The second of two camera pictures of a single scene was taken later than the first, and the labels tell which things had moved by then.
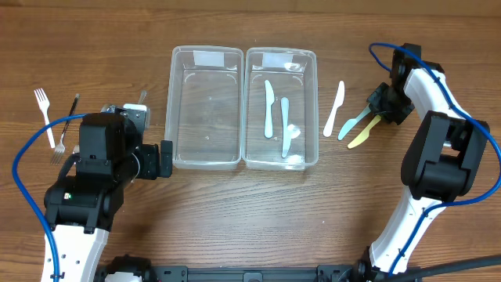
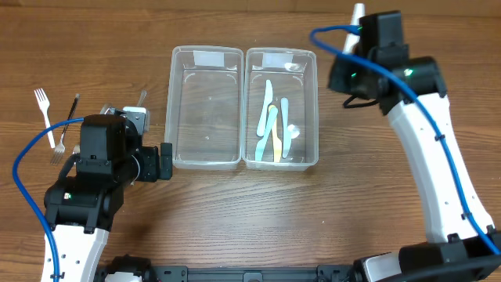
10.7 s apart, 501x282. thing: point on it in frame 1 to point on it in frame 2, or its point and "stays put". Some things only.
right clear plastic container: (280, 121) stays put
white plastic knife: (326, 132) to (358, 11)
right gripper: (383, 103) to (338, 78)
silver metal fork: (142, 95) stays put
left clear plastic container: (204, 116) stays put
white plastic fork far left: (44, 103) stays put
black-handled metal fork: (59, 150) stays put
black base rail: (322, 272) stays put
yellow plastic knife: (360, 139) to (277, 145)
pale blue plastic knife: (284, 103) stays put
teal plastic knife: (351, 123) to (261, 142)
